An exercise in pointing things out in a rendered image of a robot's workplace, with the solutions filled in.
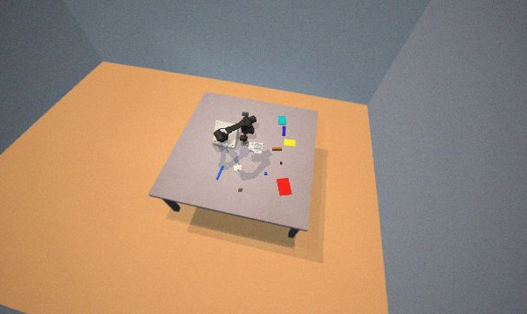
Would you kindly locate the yellow flat rectangular plate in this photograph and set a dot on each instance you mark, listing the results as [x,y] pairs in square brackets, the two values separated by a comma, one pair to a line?
[289,142]

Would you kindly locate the red flat square plate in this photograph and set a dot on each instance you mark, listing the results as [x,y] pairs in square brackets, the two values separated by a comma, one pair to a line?
[284,186]

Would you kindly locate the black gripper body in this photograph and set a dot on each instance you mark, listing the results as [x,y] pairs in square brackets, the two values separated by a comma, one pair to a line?
[244,137]

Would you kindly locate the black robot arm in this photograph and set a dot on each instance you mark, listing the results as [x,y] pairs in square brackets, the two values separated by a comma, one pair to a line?
[244,123]

